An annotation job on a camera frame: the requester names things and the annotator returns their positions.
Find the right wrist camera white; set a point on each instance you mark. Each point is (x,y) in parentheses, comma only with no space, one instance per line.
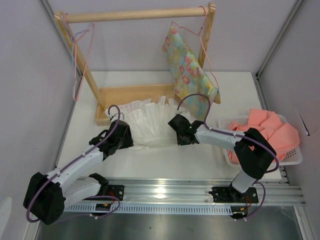
(183,112)

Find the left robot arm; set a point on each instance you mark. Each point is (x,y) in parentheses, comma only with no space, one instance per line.
(49,194)

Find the white plastic basket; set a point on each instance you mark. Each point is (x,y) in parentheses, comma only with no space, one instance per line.
(293,157)

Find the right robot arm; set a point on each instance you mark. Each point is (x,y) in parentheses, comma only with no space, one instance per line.
(252,150)

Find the wooden clothes rack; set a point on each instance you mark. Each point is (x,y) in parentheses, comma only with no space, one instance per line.
(126,94)

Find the pink cloth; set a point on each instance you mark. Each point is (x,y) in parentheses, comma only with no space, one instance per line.
(282,137)

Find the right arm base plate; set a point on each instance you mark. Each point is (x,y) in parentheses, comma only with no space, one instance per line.
(227,194)

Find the pink wire hanger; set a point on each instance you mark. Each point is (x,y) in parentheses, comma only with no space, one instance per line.
(204,37)
(82,65)

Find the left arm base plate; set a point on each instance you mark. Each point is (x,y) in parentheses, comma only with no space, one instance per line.
(115,192)

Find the white pleated skirt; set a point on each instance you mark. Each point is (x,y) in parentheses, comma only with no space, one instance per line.
(148,121)

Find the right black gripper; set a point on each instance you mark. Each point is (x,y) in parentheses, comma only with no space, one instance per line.
(181,142)

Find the aluminium mounting rail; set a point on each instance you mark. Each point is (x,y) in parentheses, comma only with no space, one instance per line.
(196,191)

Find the perforated cable duct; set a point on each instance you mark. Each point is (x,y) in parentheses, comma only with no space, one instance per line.
(134,208)

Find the blue wire hanger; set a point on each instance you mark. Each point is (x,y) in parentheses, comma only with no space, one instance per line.
(74,39)

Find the colourful floral patterned garment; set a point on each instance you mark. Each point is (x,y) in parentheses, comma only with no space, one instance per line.
(189,79)

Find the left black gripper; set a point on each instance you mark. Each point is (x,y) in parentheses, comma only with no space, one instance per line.
(129,141)

